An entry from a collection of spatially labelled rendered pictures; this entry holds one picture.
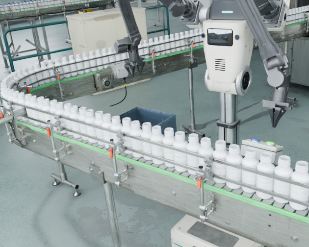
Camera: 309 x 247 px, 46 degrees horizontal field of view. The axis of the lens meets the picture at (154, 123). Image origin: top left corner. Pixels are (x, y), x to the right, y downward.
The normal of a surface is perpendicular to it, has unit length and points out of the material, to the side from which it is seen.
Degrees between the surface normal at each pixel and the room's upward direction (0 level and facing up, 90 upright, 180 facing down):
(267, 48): 97
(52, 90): 90
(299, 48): 90
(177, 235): 31
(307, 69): 90
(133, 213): 0
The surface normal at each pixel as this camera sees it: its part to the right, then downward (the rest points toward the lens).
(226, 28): -0.62, 0.37
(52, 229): -0.08, -0.91
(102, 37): 0.55, 0.29
